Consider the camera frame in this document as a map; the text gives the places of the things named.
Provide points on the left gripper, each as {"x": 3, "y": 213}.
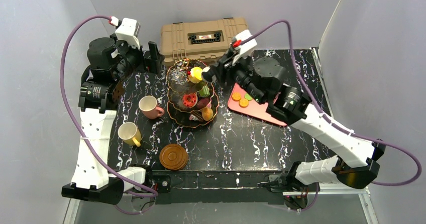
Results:
{"x": 143, "y": 57}

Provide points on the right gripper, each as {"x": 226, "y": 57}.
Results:
{"x": 223, "y": 69}

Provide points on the green layered cake slice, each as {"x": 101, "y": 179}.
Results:
{"x": 204, "y": 92}

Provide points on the yellow roll cake with cherry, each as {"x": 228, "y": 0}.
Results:
{"x": 195, "y": 75}

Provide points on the pink serving tray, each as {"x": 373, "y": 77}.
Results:
{"x": 254, "y": 109}

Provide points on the black three tier cake stand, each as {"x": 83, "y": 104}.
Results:
{"x": 177, "y": 85}

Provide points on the orange sugared bun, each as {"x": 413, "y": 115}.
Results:
{"x": 207, "y": 113}

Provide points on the red strawberry tart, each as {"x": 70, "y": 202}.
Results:
{"x": 190, "y": 100}

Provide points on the chocolate layered cake slice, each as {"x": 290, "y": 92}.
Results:
{"x": 197, "y": 118}

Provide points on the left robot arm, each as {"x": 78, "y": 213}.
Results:
{"x": 131, "y": 60}

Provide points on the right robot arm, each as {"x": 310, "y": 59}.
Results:
{"x": 355, "y": 161}

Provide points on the yellow dotted biscuit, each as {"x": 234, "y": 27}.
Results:
{"x": 243, "y": 103}
{"x": 236, "y": 96}

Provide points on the green macaron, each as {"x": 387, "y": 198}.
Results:
{"x": 248, "y": 97}

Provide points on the tan plastic toolbox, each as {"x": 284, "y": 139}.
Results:
{"x": 206, "y": 41}

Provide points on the pink mug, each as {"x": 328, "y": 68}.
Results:
{"x": 149, "y": 107}

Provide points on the yellow mug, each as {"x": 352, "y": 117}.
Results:
{"x": 130, "y": 134}

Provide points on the stack of wooden coasters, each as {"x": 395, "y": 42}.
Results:
{"x": 173, "y": 157}

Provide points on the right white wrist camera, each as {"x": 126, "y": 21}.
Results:
{"x": 244, "y": 45}

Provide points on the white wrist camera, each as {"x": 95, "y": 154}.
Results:
{"x": 244, "y": 45}
{"x": 127, "y": 30}

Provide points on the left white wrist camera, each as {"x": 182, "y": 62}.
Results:
{"x": 127, "y": 30}

